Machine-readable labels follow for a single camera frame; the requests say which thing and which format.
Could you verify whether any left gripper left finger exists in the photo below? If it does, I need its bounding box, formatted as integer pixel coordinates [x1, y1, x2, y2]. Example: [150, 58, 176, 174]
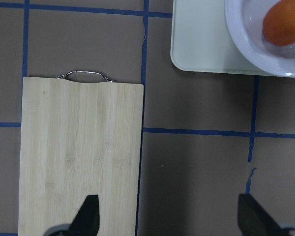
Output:
[68, 195, 100, 236]

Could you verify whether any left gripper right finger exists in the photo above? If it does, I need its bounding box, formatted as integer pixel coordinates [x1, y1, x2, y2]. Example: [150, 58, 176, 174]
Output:
[237, 194, 282, 236]

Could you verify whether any orange fruit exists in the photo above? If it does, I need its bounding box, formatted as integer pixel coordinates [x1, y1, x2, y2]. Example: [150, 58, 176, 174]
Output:
[263, 0, 295, 46]

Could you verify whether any white round plate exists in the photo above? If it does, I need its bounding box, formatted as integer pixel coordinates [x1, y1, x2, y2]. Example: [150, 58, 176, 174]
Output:
[224, 0, 295, 78]

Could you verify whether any cream bear tray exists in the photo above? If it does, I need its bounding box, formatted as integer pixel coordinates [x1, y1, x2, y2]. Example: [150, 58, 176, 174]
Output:
[170, 0, 295, 79]

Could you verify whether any bamboo cutting board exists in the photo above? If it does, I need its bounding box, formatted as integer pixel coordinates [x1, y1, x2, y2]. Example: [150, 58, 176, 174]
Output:
[18, 77, 144, 236]

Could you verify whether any brown paper table cover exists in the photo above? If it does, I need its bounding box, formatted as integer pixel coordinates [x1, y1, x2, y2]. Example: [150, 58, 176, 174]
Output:
[0, 0, 295, 236]

